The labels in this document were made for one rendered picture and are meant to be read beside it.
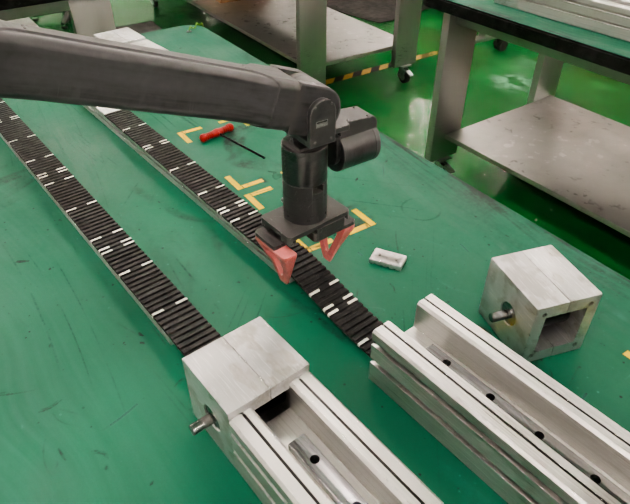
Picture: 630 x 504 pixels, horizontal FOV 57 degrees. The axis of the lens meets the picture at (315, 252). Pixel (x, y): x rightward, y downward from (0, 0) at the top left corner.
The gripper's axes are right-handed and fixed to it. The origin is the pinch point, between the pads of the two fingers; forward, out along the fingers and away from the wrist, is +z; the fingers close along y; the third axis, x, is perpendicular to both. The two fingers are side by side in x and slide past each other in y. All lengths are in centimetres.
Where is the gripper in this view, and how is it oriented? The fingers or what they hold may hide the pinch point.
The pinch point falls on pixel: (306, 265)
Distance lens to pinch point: 81.6
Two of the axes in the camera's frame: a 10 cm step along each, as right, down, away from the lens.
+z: 0.0, 7.8, 6.2
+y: 7.8, -4.0, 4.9
